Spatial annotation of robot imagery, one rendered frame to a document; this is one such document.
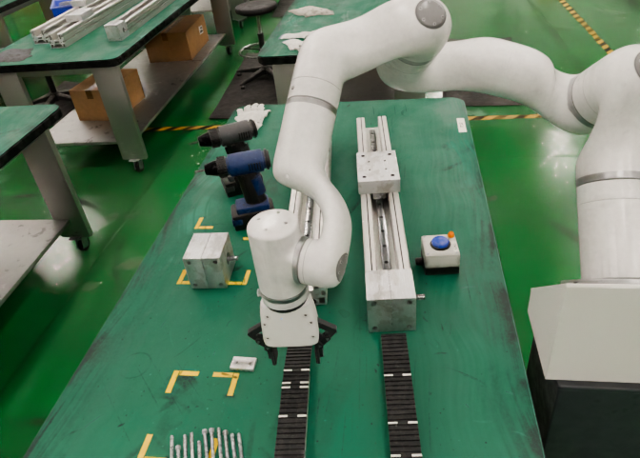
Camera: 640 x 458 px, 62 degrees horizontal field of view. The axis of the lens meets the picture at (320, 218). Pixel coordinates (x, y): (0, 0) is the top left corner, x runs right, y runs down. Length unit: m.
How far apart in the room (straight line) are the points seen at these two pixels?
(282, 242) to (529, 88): 0.53
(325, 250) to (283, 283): 0.10
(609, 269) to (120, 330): 1.01
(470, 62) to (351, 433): 0.70
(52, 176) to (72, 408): 1.78
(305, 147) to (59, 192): 2.12
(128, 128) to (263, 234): 2.75
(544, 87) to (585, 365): 0.51
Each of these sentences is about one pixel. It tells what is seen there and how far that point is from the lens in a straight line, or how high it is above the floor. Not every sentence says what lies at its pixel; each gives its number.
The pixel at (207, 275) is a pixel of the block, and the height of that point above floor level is 0.82.
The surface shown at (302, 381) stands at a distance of 1.05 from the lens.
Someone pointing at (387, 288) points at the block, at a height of 0.87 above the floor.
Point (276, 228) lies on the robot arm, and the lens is 0.83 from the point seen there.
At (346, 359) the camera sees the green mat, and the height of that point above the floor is 0.78.
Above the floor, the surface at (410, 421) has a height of 0.81.
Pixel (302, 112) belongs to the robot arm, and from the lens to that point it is 0.90.
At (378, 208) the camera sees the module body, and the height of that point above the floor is 0.84.
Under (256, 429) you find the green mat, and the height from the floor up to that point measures 0.78.
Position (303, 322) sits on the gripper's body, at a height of 0.96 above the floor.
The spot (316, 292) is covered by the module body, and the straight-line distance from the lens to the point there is 1.21.
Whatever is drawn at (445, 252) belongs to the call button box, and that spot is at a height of 0.84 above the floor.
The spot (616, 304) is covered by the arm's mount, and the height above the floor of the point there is 0.98.
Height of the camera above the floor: 1.64
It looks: 35 degrees down
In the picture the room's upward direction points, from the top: 7 degrees counter-clockwise
